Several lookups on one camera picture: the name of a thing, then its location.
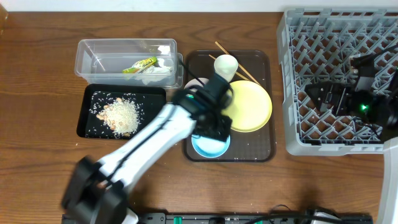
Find white cup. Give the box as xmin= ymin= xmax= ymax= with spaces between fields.
xmin=213 ymin=54 xmax=239 ymax=83

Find yellow plate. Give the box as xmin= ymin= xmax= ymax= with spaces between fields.
xmin=222 ymin=80 xmax=272 ymax=133

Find pink bowl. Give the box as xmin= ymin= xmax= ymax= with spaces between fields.
xmin=184 ymin=78 xmax=208 ymax=89

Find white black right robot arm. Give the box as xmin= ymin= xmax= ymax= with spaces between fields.
xmin=305 ymin=82 xmax=397 ymax=224

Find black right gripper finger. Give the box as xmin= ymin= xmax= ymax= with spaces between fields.
xmin=305 ymin=82 xmax=330 ymax=95
xmin=307 ymin=93 xmax=323 ymax=112

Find clear plastic bin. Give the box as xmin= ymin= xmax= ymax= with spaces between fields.
xmin=75 ymin=39 xmax=183 ymax=89

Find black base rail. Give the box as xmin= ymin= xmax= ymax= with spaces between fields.
xmin=137 ymin=211 xmax=374 ymax=224

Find rice and nut scraps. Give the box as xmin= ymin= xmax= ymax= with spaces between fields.
xmin=85 ymin=91 xmax=144 ymax=139

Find black plastic tray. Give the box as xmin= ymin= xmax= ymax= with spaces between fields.
xmin=76 ymin=84 xmax=166 ymax=139

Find grey dishwasher rack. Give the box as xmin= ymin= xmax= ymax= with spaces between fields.
xmin=277 ymin=8 xmax=397 ymax=156

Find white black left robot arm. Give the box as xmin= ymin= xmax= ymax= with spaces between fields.
xmin=61 ymin=88 xmax=233 ymax=224

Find white tissue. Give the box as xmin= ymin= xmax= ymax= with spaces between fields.
xmin=141 ymin=57 xmax=174 ymax=85

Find upper wooden chopstick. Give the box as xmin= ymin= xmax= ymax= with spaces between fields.
xmin=215 ymin=41 xmax=261 ymax=85

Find dark brown serving tray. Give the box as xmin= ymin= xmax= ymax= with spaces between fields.
xmin=183 ymin=50 xmax=276 ymax=162

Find green snack wrapper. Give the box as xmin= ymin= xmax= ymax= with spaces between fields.
xmin=122 ymin=57 xmax=157 ymax=73

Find light blue bowl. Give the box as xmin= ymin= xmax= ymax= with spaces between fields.
xmin=191 ymin=135 xmax=231 ymax=159

